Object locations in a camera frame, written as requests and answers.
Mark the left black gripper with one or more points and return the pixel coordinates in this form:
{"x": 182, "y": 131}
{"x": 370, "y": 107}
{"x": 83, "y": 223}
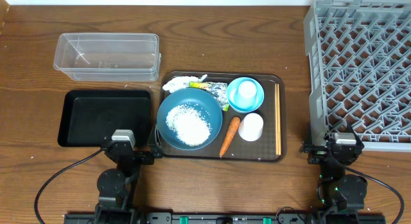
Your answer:
{"x": 149, "y": 159}

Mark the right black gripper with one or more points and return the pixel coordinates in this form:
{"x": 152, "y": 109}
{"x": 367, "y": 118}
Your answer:
{"x": 319, "y": 152}

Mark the pile of white rice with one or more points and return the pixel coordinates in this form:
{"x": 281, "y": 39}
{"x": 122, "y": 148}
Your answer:
{"x": 188, "y": 124}

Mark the dark blue plate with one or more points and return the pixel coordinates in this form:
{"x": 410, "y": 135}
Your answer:
{"x": 201, "y": 101}

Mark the white pink cup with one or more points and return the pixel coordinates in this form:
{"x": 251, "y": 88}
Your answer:
{"x": 251, "y": 127}

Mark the light blue bowl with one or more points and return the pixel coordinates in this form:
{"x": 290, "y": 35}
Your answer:
{"x": 246, "y": 106}

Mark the light blue cup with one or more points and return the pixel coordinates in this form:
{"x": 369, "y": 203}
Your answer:
{"x": 246, "y": 90}

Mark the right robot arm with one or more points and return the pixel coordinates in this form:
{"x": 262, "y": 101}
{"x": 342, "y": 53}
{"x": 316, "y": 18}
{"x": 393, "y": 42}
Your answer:
{"x": 342, "y": 195}

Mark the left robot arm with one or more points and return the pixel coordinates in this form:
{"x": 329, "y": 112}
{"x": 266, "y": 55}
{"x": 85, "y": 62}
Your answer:
{"x": 117, "y": 186}

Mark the grey dishwasher rack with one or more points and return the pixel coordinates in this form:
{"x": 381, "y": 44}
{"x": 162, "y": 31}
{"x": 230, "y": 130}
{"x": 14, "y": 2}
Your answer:
{"x": 359, "y": 53}

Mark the crumpled white paper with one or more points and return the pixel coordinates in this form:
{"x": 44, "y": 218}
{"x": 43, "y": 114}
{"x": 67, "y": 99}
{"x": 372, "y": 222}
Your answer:
{"x": 181, "y": 82}

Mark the left wooden chopstick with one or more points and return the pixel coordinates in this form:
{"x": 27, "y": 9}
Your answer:
{"x": 277, "y": 132}

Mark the black plastic bin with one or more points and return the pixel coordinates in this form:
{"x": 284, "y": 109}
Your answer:
{"x": 91, "y": 116}

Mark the dark brown serving tray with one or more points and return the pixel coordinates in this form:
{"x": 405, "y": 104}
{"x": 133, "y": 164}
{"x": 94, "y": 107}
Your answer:
{"x": 261, "y": 150}

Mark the orange carrot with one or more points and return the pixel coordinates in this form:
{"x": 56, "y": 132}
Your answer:
{"x": 229, "y": 136}

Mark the green foil snack wrapper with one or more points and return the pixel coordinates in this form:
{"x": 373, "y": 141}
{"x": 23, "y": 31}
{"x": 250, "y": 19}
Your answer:
{"x": 218, "y": 90}

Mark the clear plastic bin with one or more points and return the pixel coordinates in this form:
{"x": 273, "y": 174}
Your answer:
{"x": 109, "y": 57}

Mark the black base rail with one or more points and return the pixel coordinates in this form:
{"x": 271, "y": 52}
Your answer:
{"x": 286, "y": 218}

